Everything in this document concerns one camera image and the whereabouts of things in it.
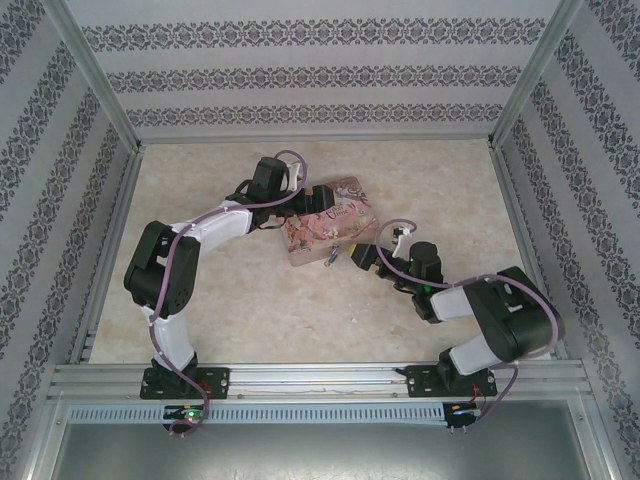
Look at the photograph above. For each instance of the pink printed tin box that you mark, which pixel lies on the pink printed tin box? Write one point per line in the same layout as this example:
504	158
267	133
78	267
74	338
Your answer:
335	225

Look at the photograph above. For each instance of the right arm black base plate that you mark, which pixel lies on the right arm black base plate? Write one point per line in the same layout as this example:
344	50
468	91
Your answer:
420	382

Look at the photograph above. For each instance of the aluminium frame post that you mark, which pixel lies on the aluminium frame post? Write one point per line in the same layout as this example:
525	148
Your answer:
537	75
95	75

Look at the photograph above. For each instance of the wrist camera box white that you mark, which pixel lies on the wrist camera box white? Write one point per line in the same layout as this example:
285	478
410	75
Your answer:
296	174
403	240

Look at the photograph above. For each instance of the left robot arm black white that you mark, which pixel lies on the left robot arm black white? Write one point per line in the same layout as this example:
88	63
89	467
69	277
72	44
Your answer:
155	270

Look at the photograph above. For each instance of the aluminium mounting rail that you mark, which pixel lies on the aluminium mounting rail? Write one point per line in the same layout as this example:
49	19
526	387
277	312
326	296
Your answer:
320	377

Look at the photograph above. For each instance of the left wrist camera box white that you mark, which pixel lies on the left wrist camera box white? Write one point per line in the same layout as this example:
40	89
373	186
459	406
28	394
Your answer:
296	174

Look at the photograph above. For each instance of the black connector board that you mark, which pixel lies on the black connector board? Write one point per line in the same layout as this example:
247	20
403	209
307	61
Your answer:
462	410

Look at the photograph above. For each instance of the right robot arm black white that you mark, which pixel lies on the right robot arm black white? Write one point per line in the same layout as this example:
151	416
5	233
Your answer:
520	325

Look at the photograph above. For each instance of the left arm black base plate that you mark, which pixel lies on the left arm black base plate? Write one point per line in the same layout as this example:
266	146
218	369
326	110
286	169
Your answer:
220	382

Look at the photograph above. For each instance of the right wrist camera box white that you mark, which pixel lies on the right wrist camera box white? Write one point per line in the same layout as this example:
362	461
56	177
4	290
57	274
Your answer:
403	240

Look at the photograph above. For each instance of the circuit board with green light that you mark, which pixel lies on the circuit board with green light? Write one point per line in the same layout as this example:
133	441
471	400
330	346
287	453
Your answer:
187	414

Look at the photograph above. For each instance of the aluminium side rail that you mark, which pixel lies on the aluminium side rail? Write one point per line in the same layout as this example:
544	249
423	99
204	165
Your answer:
512	200
121	200

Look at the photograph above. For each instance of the grey metal sheet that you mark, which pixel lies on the grey metal sheet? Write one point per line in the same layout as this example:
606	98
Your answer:
320	455

